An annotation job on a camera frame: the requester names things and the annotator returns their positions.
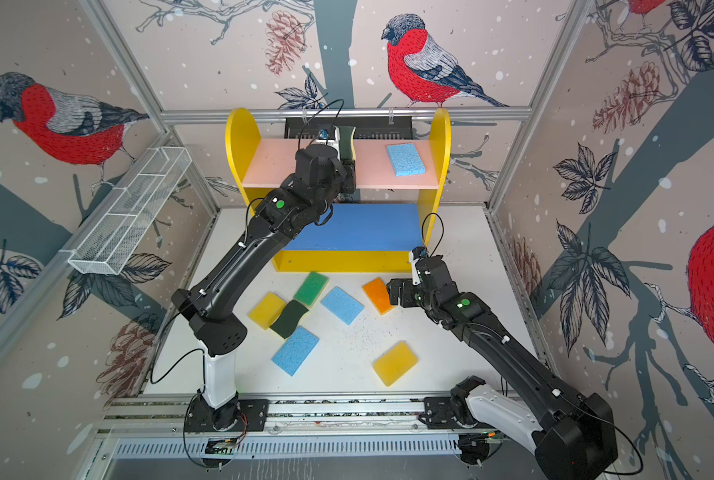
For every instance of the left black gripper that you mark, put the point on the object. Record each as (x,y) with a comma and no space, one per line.
(348,175)

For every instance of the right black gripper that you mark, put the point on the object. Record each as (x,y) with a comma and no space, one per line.
(406,287)

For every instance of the orange topped yellow sponge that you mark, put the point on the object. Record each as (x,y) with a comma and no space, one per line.
(377,293)

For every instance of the dark green scrub sponge front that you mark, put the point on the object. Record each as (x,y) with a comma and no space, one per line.
(346,143)

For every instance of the dark green scrub sponge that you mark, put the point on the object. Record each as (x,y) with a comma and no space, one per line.
(288,320)
(346,143)

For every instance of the blue sponge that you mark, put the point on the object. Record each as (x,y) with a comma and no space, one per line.
(290,357)
(405,160)
(342,305)

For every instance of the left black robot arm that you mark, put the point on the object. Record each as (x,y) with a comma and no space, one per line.
(305,197)

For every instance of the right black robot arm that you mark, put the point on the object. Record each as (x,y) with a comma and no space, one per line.
(571,436)

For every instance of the yellow shelf with coloured boards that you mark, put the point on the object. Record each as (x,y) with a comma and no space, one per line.
(361,237)

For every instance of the yellow sponge front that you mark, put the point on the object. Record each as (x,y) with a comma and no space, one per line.
(395,363)

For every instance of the black vent grille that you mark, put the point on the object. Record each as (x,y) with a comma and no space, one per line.
(374,128)

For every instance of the green topped yellow sponge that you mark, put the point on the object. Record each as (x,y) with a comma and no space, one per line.
(310,290)

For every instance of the dark green scrub sponge left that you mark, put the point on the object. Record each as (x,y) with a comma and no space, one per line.
(288,320)

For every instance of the blue sponge front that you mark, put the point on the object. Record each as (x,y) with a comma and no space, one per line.
(290,357)

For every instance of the yellow sponge left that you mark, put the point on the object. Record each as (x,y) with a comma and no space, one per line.
(267,311)

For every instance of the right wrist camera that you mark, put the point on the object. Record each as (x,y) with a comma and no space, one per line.
(417,254)

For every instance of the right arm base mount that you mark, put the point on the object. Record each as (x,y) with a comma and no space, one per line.
(448,413)

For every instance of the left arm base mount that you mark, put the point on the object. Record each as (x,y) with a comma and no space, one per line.
(237,415)

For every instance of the white wire mesh basket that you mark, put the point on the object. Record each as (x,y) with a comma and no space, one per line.
(114,238)

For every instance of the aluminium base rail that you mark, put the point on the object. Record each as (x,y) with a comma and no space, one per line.
(338,415)

